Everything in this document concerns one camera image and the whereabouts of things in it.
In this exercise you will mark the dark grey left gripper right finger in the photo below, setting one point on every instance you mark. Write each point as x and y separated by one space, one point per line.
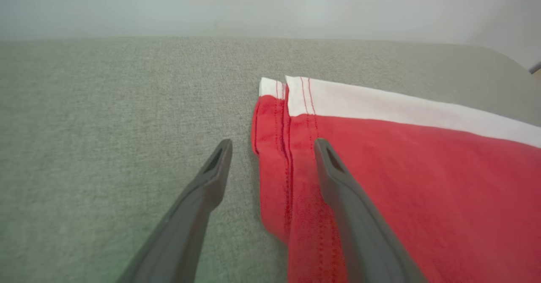
363 240

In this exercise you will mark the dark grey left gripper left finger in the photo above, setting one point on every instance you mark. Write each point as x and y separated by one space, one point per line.
186 232

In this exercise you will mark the red shorts with white band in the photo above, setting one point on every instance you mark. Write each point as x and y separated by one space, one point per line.
444 190

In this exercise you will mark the wall skirting board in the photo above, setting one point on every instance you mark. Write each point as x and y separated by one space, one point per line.
536 68

